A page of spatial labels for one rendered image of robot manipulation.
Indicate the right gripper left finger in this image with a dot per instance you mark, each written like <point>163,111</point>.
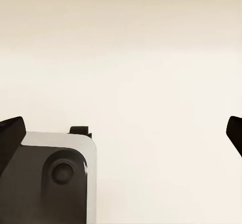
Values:
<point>12,133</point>

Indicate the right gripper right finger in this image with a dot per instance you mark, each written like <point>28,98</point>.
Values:
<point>234,132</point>

